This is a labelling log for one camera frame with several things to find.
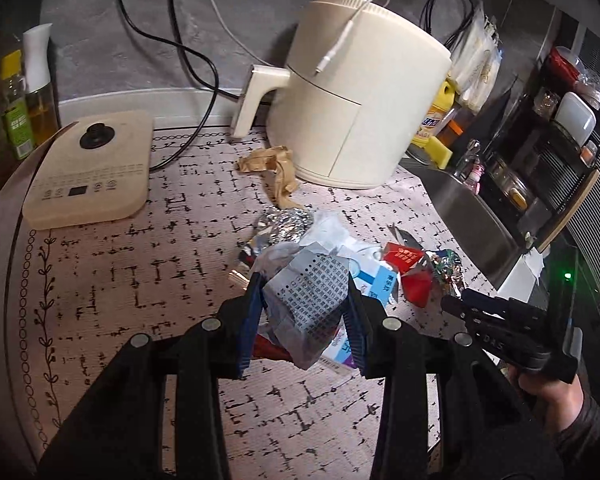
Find oil bottle with white cap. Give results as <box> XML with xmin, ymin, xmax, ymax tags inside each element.
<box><xmin>22</xmin><ymin>23</ymin><xmax>59</xmax><ymax>146</ymax></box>

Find torn brown paper scrap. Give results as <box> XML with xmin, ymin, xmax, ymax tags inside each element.
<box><xmin>237</xmin><ymin>145</ymin><xmax>302</xmax><ymax>209</ymax></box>

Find colourful foil snack wrapper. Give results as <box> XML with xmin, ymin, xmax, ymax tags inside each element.
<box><xmin>425</xmin><ymin>249</ymin><xmax>465</xmax><ymax>298</ymax></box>

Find stainless steel sink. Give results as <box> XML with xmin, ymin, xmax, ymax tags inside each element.
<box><xmin>400</xmin><ymin>158</ymin><xmax>520</xmax><ymax>288</ymax></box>

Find beige induction cooker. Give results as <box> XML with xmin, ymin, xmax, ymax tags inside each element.
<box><xmin>22</xmin><ymin>110</ymin><xmax>154</xmax><ymax>230</ymax></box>

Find black dish rack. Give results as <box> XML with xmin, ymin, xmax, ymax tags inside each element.
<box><xmin>481</xmin><ymin>47</ymin><xmax>600</xmax><ymax>250</ymax></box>

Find aluminium foil ball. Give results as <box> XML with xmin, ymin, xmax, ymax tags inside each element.
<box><xmin>238</xmin><ymin>207</ymin><xmax>314</xmax><ymax>268</ymax></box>

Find hanging plastic bags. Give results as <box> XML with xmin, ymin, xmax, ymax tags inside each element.
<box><xmin>448</xmin><ymin>2</ymin><xmax>503</xmax><ymax>115</ymax></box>

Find person's right hand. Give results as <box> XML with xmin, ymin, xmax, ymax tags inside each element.
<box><xmin>507</xmin><ymin>366</ymin><xmax>584</xmax><ymax>434</ymax></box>

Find white printed paper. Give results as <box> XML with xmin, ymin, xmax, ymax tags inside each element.
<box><xmin>252</xmin><ymin>210</ymin><xmax>350</xmax><ymax>370</ymax></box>

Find patterned pink counter mat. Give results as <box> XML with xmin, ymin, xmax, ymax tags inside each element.
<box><xmin>4</xmin><ymin>127</ymin><xmax>502</xmax><ymax>480</ymax></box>

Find yellow detergent jug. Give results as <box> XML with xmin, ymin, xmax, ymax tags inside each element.
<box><xmin>412</xmin><ymin>80</ymin><xmax>455</xmax><ymax>148</ymax></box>

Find blue white carton piece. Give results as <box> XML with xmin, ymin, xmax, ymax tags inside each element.
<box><xmin>321</xmin><ymin>236</ymin><xmax>396</xmax><ymax>368</ymax></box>

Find yellow sponge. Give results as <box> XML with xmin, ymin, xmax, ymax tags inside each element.
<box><xmin>424</xmin><ymin>136</ymin><xmax>453</xmax><ymax>170</ymax></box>

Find cream air fryer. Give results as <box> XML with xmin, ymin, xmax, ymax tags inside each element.
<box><xmin>230</xmin><ymin>0</ymin><xmax>452</xmax><ymax>188</ymax></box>

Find white charging cable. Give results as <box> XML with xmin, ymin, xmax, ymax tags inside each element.
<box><xmin>194</xmin><ymin>0</ymin><xmax>391</xmax><ymax>77</ymax></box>

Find green label sauce bottle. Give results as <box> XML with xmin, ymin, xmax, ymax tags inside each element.
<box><xmin>1</xmin><ymin>50</ymin><xmax>35</xmax><ymax>160</ymax></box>

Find red paper packet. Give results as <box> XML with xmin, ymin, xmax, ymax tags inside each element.
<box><xmin>382</xmin><ymin>243</ymin><xmax>434</xmax><ymax>308</ymax></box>

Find black power cable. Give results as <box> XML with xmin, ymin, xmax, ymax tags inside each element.
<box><xmin>114</xmin><ymin>0</ymin><xmax>242</xmax><ymax>172</ymax></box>

